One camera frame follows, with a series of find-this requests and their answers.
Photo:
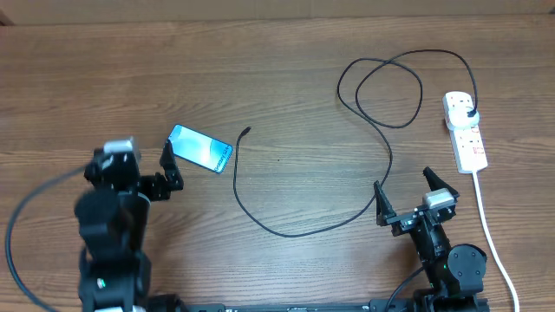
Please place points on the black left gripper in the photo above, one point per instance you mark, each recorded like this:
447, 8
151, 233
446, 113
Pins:
159, 188

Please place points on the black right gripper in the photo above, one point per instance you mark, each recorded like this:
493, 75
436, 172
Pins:
402, 222

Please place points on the blue Samsung Galaxy smartphone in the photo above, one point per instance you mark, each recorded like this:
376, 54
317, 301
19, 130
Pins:
200, 149

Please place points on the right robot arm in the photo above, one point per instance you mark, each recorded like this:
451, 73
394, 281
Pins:
450, 277

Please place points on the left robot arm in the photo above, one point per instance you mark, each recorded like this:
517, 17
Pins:
115, 271

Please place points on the white charger plug adapter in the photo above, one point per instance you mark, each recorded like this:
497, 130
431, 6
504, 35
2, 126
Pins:
458, 118

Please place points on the white power strip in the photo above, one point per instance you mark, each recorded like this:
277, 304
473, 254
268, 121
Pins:
468, 146

